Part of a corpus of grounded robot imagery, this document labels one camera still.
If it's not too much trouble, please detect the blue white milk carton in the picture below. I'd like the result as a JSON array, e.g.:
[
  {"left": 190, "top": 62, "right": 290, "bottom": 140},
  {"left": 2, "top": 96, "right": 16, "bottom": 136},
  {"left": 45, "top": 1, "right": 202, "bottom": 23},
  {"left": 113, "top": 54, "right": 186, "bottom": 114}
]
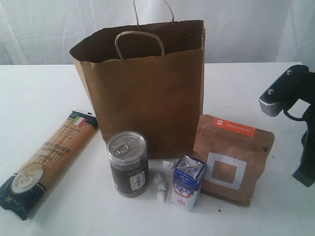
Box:
[{"left": 171, "top": 155, "right": 206, "bottom": 211}]

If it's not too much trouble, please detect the spaghetti packet dark blue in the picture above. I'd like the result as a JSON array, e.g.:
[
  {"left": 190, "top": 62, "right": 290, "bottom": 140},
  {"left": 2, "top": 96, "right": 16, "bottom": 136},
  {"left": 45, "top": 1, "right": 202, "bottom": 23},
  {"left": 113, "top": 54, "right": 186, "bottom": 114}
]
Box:
[{"left": 0, "top": 110, "right": 98, "bottom": 220}]

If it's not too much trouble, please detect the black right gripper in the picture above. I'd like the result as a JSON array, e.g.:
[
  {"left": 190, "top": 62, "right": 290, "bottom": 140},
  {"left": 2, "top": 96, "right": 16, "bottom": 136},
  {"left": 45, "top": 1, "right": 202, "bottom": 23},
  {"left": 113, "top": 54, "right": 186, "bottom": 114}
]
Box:
[{"left": 292, "top": 84, "right": 315, "bottom": 187}]

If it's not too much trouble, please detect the brown kraft pouch orange label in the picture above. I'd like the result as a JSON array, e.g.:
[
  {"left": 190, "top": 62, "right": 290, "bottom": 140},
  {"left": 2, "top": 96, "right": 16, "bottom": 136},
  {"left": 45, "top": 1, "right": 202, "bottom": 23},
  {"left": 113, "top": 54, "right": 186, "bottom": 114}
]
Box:
[{"left": 193, "top": 115, "right": 275, "bottom": 207}]

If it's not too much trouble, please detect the large brown paper bag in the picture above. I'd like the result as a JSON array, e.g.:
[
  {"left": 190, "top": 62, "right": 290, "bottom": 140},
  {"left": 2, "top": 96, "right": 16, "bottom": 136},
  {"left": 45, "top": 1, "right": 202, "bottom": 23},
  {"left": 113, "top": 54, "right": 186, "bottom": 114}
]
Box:
[{"left": 69, "top": 0, "right": 207, "bottom": 160}]

